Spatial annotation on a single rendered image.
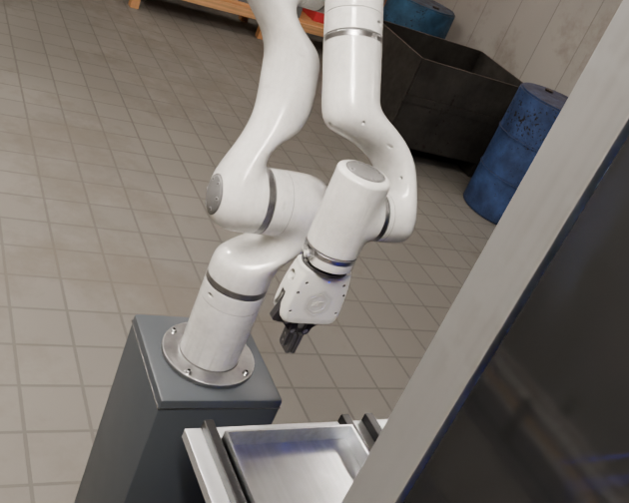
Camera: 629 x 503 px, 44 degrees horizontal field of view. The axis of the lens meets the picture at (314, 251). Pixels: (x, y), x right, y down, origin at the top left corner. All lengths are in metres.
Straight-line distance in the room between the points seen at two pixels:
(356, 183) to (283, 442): 0.54
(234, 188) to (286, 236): 0.14
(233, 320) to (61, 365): 1.40
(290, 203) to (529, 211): 0.69
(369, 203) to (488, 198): 4.29
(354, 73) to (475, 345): 0.54
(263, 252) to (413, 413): 0.66
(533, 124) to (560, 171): 4.53
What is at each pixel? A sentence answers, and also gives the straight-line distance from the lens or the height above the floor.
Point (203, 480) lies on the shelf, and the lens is 1.30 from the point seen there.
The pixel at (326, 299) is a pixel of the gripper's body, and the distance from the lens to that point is 1.19.
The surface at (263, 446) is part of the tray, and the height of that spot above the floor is 0.88.
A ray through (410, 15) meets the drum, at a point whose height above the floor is 0.79.
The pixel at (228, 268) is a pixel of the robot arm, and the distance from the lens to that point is 1.38.
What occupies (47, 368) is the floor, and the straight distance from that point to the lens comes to 2.74.
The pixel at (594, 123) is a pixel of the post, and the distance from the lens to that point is 0.67.
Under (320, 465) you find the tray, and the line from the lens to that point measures 1.41.
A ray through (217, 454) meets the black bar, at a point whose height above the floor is 0.90.
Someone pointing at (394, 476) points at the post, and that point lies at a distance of 0.84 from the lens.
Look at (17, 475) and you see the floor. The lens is 2.41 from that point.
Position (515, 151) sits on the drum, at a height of 0.51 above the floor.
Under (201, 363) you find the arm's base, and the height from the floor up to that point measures 0.88.
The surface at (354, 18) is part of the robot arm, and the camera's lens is 1.18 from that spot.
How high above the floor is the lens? 1.80
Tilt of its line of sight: 27 degrees down
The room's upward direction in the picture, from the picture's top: 24 degrees clockwise
